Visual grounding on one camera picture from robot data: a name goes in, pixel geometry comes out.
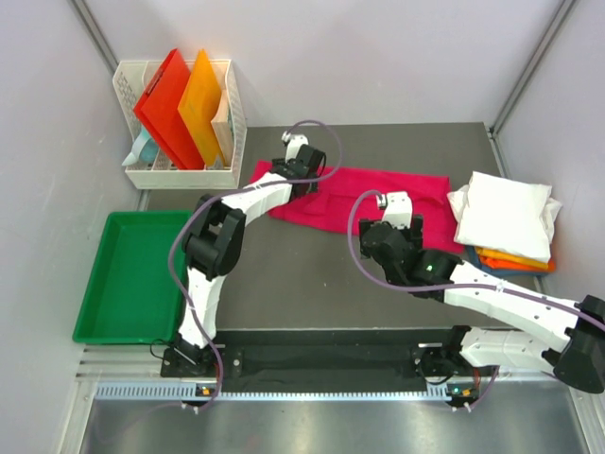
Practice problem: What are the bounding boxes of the white plastic basket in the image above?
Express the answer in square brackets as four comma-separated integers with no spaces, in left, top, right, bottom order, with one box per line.
[112,60,247,190]

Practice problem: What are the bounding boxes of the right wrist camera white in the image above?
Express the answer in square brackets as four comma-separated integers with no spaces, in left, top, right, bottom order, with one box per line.
[376,191,413,230]

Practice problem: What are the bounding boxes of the orange plastic board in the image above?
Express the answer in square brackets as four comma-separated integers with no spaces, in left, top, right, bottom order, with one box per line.
[178,49,225,170]

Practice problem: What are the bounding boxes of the wooden board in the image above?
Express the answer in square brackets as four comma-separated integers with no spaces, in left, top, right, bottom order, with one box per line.
[211,90,234,167]

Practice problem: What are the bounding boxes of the green plastic tray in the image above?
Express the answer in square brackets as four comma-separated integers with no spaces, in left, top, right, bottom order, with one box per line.
[72,211,191,345]

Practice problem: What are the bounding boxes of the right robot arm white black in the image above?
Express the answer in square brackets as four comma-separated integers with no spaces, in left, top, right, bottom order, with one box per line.
[358,217,604,394]

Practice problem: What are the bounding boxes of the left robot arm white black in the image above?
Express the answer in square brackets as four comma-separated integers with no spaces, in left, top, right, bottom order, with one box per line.
[161,135,326,377]

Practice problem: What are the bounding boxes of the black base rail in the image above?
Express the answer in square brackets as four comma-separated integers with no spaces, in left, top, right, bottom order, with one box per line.
[166,326,493,392]

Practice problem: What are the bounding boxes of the folded white t shirt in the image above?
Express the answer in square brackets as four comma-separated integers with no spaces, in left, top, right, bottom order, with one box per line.
[447,171,562,263]

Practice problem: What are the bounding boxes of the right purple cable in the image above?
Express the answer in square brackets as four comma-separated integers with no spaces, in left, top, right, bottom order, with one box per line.
[346,189,605,412]

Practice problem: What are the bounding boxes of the red plastic board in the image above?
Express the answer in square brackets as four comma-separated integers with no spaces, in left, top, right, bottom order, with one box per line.
[133,48,204,170]

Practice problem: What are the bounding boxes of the magenta t shirt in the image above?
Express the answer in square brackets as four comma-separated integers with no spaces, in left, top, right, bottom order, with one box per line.
[250,159,465,254]

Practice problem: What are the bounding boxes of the white slotted cable duct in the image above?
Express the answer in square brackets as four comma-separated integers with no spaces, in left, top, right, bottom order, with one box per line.
[95,381,471,403]

